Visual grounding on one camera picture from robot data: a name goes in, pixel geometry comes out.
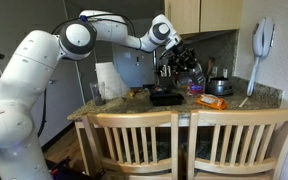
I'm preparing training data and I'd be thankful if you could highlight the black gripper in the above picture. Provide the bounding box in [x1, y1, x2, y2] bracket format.
[165, 44, 201, 75]

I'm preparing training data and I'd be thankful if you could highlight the small orange brown thing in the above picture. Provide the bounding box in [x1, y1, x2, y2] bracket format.
[122, 87, 144, 101]

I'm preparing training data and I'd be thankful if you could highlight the wooden kitchen utensil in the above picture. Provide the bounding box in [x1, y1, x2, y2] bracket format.
[206, 56, 217, 82]

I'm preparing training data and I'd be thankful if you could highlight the knife block with knives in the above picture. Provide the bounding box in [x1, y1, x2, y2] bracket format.
[157, 64, 177, 90]

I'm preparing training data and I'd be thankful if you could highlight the silver cooking pot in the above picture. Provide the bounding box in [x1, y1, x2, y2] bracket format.
[206, 77, 235, 98]

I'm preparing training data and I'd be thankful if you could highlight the chrome vertical pole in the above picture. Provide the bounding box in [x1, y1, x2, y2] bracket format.
[152, 49, 158, 85]

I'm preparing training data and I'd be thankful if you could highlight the orange snack packet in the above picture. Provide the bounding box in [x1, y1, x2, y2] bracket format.
[195, 93, 229, 111]

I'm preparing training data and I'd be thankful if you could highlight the black plastic tray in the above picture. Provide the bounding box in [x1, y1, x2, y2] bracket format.
[149, 92, 186, 108]

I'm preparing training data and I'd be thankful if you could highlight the beige cabinet door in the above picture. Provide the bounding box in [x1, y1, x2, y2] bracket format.
[199, 0, 244, 34]
[164, 0, 202, 37]

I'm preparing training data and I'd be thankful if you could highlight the wooden stick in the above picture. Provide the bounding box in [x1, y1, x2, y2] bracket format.
[238, 96, 250, 108]

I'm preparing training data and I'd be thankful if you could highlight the light wooden chair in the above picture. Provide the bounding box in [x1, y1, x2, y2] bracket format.
[80, 110, 180, 180]
[187, 107, 288, 180]

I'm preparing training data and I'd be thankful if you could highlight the clear glass cup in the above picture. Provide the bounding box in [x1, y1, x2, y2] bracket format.
[89, 81, 107, 107]

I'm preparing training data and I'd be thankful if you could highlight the black red floor clutter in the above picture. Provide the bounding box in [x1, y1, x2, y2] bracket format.
[45, 156, 106, 180]

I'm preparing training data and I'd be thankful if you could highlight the white phone cord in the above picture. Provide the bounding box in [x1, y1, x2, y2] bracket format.
[246, 55, 262, 98]

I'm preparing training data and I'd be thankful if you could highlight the white wall phone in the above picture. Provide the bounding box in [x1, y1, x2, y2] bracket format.
[252, 17, 277, 59]

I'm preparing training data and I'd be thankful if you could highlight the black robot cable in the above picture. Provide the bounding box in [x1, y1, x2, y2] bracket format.
[37, 12, 137, 138]

